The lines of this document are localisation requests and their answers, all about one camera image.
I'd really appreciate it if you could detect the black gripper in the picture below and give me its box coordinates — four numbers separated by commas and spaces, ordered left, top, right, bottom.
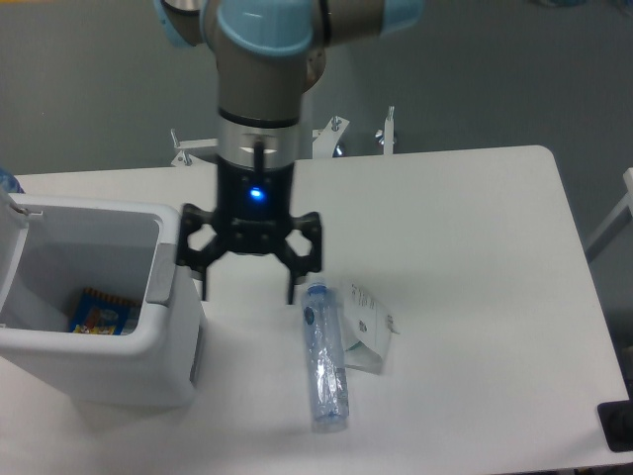
175, 156, 325, 306

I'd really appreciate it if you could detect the white plastic trash can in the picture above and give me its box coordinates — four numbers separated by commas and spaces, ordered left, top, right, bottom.
1, 193, 206, 407

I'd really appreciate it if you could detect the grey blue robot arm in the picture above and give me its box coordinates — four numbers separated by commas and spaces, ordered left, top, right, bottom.
154, 1, 423, 285

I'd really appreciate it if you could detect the crushed clear plastic bottle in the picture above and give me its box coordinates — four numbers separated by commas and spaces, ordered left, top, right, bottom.
301, 280, 349, 433

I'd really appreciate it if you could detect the colourful snack packet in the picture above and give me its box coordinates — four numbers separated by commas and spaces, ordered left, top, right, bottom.
68, 288, 141, 335

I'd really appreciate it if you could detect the blue patterned object left edge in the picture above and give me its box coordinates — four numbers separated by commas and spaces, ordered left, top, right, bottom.
0, 168, 25, 194

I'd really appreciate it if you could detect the black clamp at table edge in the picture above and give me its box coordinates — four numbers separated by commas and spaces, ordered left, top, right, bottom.
597, 400, 632, 452

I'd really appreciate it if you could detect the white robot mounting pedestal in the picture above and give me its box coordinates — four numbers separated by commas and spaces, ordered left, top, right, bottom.
170, 47, 350, 167

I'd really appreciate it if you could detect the white bracket with bolt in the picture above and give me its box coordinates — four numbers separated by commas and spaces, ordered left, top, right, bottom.
374, 105, 397, 155

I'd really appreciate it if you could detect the white frame bar right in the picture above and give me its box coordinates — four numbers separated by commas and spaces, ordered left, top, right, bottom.
585, 167, 632, 262

